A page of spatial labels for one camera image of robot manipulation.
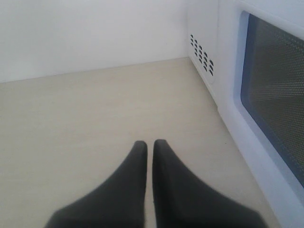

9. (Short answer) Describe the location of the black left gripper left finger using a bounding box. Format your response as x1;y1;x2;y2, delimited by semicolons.
46;141;147;228

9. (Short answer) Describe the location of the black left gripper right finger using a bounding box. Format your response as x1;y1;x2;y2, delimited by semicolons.
152;139;266;228

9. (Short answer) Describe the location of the white microwave door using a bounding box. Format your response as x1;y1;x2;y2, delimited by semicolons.
216;0;304;228

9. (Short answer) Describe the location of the white Midea microwave oven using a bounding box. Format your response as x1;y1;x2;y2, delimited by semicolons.
187;0;220;105

